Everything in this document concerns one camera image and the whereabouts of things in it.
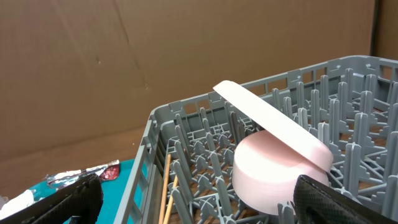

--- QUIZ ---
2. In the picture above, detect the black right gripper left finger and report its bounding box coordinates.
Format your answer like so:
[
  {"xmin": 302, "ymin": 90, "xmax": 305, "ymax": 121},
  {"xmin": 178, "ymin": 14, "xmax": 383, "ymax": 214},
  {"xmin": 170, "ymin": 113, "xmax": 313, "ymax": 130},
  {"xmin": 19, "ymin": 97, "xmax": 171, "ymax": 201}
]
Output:
[{"xmin": 1, "ymin": 174, "xmax": 103, "ymax": 224}]

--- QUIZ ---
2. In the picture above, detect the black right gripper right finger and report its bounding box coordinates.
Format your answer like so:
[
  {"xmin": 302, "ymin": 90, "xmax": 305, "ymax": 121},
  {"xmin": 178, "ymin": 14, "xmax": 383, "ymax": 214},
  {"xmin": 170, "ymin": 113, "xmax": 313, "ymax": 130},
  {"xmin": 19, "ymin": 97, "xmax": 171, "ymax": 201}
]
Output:
[{"xmin": 294, "ymin": 175, "xmax": 397, "ymax": 224}]

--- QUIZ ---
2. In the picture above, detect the red silver snack wrapper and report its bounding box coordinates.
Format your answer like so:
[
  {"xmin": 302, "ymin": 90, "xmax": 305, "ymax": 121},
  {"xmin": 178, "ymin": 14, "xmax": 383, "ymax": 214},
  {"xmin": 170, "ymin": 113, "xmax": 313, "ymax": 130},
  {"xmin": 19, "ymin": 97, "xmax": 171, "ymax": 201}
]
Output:
[{"xmin": 45, "ymin": 160, "xmax": 121, "ymax": 189}]

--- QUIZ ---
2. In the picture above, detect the pink bowl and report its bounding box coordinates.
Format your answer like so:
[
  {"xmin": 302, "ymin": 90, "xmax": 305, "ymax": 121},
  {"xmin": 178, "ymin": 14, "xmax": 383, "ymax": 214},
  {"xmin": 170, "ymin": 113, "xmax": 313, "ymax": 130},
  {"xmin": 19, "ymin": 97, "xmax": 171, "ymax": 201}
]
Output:
[{"xmin": 232, "ymin": 131, "xmax": 329, "ymax": 215}]

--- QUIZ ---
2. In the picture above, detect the wooden chopstick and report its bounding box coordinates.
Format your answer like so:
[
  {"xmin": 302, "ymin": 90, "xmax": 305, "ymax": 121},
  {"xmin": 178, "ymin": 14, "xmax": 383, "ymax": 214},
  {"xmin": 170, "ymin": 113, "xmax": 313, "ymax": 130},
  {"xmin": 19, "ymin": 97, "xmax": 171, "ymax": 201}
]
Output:
[
  {"xmin": 163, "ymin": 176, "xmax": 178, "ymax": 224},
  {"xmin": 158, "ymin": 154, "xmax": 171, "ymax": 224}
]

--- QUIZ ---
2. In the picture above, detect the white round plate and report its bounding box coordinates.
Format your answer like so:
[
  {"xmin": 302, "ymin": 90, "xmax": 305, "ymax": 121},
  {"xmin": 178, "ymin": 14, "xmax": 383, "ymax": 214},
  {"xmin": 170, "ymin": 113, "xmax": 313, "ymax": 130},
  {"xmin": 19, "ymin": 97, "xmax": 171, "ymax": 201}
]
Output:
[{"xmin": 213, "ymin": 80, "xmax": 333, "ymax": 172}]

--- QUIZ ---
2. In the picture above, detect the grey dishwasher rack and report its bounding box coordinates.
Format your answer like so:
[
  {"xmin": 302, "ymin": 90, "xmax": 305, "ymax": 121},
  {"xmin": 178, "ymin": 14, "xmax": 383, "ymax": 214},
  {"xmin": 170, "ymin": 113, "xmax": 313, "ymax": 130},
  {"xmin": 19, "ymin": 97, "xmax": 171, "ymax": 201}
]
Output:
[{"xmin": 114, "ymin": 56, "xmax": 397, "ymax": 223}]

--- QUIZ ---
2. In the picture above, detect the teal serving tray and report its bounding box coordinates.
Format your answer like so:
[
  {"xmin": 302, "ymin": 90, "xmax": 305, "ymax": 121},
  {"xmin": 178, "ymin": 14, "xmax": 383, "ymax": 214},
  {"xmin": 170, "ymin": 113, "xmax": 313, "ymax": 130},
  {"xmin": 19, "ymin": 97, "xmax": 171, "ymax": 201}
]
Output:
[{"xmin": 29, "ymin": 159, "xmax": 134, "ymax": 224}]

